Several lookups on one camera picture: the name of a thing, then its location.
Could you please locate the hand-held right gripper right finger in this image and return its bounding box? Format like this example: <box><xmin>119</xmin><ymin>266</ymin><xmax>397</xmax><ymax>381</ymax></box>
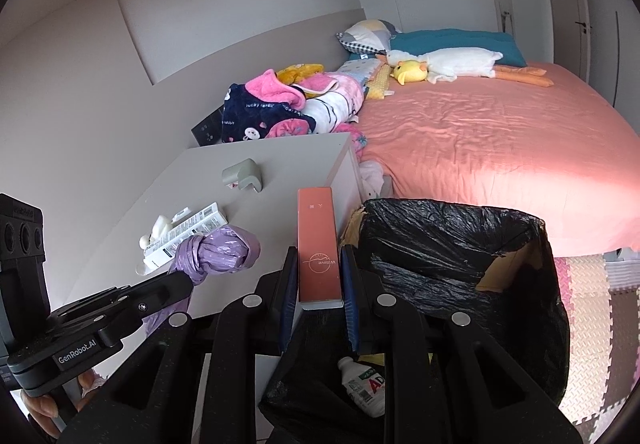
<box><xmin>340</xmin><ymin>244</ymin><xmax>583</xmax><ymax>444</ymax></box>

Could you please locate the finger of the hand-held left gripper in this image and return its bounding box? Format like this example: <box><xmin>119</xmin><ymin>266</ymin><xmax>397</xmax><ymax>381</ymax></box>
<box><xmin>101</xmin><ymin>271</ymin><xmax>195</xmax><ymax>341</ymax></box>

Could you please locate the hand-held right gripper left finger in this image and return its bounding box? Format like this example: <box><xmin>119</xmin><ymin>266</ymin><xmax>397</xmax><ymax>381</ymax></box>
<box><xmin>75</xmin><ymin>246</ymin><xmax>301</xmax><ymax>444</ymax></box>

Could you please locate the long pink box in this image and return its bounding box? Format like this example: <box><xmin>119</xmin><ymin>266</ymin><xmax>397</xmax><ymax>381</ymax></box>
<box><xmin>297</xmin><ymin>186</ymin><xmax>346</xmax><ymax>311</ymax></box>

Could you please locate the purple plastic bag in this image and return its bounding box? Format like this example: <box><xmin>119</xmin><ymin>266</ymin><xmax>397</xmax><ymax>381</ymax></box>
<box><xmin>142</xmin><ymin>224</ymin><xmax>262</xmax><ymax>340</ymax></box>

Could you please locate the white plastic milk bottle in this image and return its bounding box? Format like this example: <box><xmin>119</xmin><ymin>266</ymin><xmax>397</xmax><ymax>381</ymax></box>
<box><xmin>337</xmin><ymin>356</ymin><xmax>386</xmax><ymax>419</ymax></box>

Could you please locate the black trash bag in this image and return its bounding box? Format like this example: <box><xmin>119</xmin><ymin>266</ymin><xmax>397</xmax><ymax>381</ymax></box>
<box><xmin>257</xmin><ymin>198</ymin><xmax>571</xmax><ymax>444</ymax></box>

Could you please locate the cardboard box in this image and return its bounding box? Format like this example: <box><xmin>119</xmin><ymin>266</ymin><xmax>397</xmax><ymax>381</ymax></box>
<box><xmin>339</xmin><ymin>206</ymin><xmax>548</xmax><ymax>295</ymax></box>

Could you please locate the person's left hand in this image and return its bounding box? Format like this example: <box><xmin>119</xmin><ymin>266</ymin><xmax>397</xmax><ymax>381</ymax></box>
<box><xmin>22</xmin><ymin>368</ymin><xmax>108</xmax><ymax>440</ymax></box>

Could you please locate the white carton box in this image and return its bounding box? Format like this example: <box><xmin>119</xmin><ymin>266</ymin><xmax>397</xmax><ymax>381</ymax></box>
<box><xmin>142</xmin><ymin>202</ymin><xmax>227</xmax><ymax>273</ymax></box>

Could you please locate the white cloth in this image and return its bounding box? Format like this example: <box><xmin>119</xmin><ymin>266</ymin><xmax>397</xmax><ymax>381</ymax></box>
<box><xmin>360</xmin><ymin>159</ymin><xmax>387</xmax><ymax>198</ymax></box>

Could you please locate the grey corner guard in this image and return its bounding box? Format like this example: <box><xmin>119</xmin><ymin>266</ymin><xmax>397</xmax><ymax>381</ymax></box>
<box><xmin>221</xmin><ymin>158</ymin><xmax>264</xmax><ymax>193</ymax></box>

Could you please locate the white floral blanket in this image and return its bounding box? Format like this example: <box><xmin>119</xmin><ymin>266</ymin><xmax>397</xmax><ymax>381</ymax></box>
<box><xmin>300</xmin><ymin>74</ymin><xmax>368</xmax><ymax>155</ymax></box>

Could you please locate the long yellow pillow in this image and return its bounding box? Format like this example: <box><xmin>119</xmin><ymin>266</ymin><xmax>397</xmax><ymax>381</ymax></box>
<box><xmin>367</xmin><ymin>64</ymin><xmax>396</xmax><ymax>101</ymax></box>

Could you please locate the bed with pink sheet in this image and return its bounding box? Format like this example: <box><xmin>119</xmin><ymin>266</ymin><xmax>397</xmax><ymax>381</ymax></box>
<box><xmin>350</xmin><ymin>61</ymin><xmax>640</xmax><ymax>257</ymax></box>

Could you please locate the pink fleece blanket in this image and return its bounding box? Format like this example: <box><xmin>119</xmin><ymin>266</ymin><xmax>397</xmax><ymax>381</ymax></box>
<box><xmin>245</xmin><ymin>69</ymin><xmax>353</xmax><ymax>107</ymax></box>

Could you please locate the yellow plush toy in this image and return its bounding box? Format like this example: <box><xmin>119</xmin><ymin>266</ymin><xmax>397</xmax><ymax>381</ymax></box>
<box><xmin>277</xmin><ymin>63</ymin><xmax>326</xmax><ymax>85</ymax></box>

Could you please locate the yellow duck plush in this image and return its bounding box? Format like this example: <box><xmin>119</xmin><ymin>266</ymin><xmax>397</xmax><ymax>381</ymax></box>
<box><xmin>391</xmin><ymin>59</ymin><xmax>430</xmax><ymax>85</ymax></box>

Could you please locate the foam floor mat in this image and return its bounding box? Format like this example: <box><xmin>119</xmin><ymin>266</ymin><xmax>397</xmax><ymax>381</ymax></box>
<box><xmin>552</xmin><ymin>249</ymin><xmax>640</xmax><ymax>425</ymax></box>

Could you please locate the white goose plush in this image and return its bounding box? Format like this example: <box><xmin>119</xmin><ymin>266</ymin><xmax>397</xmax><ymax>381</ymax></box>
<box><xmin>375</xmin><ymin>46</ymin><xmax>556</xmax><ymax>88</ymax></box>

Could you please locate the chequered pillow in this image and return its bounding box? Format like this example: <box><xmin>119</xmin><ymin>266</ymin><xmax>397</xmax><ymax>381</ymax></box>
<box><xmin>336</xmin><ymin>20</ymin><xmax>401</xmax><ymax>56</ymax></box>

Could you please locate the teal pillow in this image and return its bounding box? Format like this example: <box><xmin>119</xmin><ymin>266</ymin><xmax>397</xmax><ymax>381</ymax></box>
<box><xmin>389</xmin><ymin>29</ymin><xmax>528</xmax><ymax>67</ymax></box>

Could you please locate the black wall socket panel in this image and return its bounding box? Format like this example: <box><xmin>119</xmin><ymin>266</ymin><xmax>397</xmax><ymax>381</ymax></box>
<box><xmin>191</xmin><ymin>105</ymin><xmax>226</xmax><ymax>148</ymax></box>

